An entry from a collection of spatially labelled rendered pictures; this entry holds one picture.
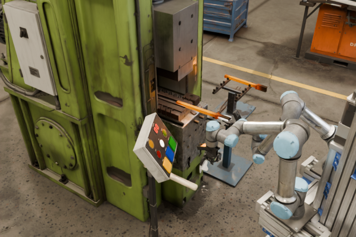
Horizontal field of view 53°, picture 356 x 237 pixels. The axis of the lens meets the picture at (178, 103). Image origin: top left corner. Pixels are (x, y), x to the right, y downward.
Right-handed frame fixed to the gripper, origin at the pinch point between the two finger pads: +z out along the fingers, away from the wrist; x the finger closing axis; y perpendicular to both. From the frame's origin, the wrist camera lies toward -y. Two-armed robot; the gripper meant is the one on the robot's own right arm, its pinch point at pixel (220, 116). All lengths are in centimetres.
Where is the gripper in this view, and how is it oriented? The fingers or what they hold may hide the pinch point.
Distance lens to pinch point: 257.9
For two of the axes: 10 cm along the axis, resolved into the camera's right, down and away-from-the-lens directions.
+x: 5.5, -4.7, 6.9
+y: 0.2, 8.3, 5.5
